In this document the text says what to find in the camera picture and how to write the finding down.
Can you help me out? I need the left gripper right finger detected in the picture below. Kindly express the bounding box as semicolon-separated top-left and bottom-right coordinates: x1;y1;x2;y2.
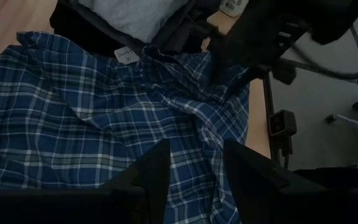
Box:
223;139;328;224

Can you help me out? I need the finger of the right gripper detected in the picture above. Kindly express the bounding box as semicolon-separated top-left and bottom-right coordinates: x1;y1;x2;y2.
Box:
209;60;272;97

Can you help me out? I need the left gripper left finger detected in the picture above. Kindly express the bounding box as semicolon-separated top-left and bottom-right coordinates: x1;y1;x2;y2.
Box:
104;139;171;224

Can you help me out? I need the dark grey shirt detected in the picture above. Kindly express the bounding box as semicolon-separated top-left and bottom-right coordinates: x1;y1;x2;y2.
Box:
62;0;219;65

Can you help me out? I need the blue plaid shirt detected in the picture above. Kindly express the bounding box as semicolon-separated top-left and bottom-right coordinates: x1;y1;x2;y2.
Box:
0;30;251;224

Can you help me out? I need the light grey garment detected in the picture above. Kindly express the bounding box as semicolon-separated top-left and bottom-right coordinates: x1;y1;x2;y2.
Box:
78;0;190;44

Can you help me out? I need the white Bona spray bottle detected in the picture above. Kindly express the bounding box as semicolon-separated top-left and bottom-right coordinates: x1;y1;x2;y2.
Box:
219;0;250;17

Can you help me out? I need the grey office chair base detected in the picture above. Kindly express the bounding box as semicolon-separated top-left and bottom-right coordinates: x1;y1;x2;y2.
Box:
324;98;358;170

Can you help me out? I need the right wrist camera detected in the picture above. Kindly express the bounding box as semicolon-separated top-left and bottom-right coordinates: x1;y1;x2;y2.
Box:
272;62;298;86

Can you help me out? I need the small black table camera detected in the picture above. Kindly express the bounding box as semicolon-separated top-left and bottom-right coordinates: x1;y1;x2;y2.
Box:
268;110;298;137

